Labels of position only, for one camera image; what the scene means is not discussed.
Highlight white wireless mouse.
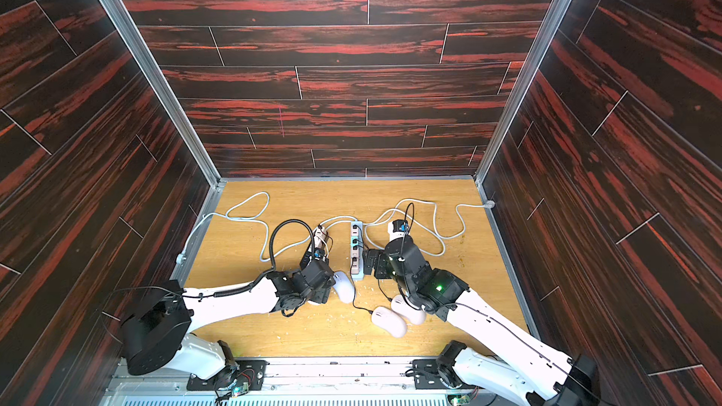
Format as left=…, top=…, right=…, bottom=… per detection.
left=333, top=271, right=355, bottom=304

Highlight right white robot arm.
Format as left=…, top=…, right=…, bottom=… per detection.
left=382, top=231, right=602, bottom=405

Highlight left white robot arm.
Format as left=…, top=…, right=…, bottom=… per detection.
left=120, top=259, right=335, bottom=385

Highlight pink mouse rear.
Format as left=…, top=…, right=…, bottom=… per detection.
left=391, top=294, right=427, bottom=325

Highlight white power strip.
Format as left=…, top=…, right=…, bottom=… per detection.
left=350, top=221, right=365, bottom=281

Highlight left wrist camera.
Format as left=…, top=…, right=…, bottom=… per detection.
left=309, top=230, right=331, bottom=266

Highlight black mouse cable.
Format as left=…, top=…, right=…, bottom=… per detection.
left=350, top=270, right=374, bottom=315

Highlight white cable right side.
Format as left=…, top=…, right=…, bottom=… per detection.
left=320, top=198, right=496, bottom=258

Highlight white cable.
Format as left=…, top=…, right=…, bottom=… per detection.
left=177, top=191, right=317, bottom=265
left=320, top=198, right=496, bottom=258

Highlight white cable left side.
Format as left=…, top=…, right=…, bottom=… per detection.
left=177, top=191, right=317, bottom=265

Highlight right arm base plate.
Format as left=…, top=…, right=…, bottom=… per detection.
left=404, top=358, right=473, bottom=390

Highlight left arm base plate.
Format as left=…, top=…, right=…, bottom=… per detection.
left=186, top=359, right=268, bottom=394

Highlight aluminium frame left post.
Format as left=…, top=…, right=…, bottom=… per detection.
left=72, top=0, right=227, bottom=283

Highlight aluminium frame post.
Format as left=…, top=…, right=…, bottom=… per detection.
left=72, top=0, right=227, bottom=283
left=475, top=0, right=573, bottom=338

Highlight aluminium frame right post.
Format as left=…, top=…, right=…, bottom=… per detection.
left=475, top=0, right=573, bottom=338

